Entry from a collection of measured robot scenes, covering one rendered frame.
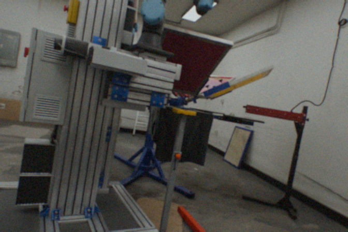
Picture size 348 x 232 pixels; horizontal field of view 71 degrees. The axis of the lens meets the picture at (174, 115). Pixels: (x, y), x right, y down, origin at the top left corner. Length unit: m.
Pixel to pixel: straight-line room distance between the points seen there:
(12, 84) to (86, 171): 5.37
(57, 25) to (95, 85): 5.28
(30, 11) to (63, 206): 5.71
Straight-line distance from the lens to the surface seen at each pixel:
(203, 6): 1.40
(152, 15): 1.31
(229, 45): 2.12
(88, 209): 1.68
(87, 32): 1.52
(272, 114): 2.84
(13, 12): 6.98
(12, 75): 6.80
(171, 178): 1.67
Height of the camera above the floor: 0.99
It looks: 3 degrees down
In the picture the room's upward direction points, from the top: 10 degrees clockwise
